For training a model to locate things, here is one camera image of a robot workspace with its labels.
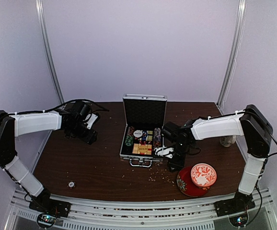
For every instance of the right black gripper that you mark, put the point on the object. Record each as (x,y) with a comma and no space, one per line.
(178,165)

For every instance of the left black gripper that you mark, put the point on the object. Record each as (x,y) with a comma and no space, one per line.
(89,138)

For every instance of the yellow big blind button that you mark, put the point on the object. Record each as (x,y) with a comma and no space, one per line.
(143,149)

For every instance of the red playing card box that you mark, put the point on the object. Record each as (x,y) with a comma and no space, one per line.
(136,151)

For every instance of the aluminium poker case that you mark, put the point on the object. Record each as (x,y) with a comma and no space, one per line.
(145,115)

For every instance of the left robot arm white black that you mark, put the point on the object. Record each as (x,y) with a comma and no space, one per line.
(23,133)

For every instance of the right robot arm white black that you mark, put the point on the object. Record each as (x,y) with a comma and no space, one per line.
(249,123)

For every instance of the red floral plate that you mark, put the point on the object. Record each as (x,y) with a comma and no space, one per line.
(186,186)

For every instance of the orange white patterned bowl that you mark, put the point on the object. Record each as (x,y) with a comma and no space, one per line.
(203,175)

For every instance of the green chip stack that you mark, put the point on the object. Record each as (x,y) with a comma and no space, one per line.
(129,140)

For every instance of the white dealer button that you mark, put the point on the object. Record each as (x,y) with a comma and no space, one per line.
(138,134)

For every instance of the black orange chip row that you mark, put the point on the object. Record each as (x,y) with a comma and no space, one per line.
(130,131)

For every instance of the black orange poker chip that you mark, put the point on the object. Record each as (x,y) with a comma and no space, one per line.
(71,184)

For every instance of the white patterned mug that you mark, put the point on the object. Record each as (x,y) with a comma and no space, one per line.
(227,141)

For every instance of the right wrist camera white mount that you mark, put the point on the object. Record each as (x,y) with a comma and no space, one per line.
(164,152)

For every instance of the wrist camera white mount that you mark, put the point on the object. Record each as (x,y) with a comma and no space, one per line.
(91,119)
(164,152)

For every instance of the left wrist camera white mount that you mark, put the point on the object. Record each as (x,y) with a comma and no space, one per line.
(91,119)

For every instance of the front aluminium rail base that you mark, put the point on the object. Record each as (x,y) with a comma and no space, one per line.
(190,214)

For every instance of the left aluminium frame post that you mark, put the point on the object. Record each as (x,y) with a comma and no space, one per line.
(49,57)

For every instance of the aluminium frame post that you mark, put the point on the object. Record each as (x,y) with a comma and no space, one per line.
(236,42)
(49,57)

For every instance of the right aluminium frame post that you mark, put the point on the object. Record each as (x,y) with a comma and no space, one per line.
(236,42)

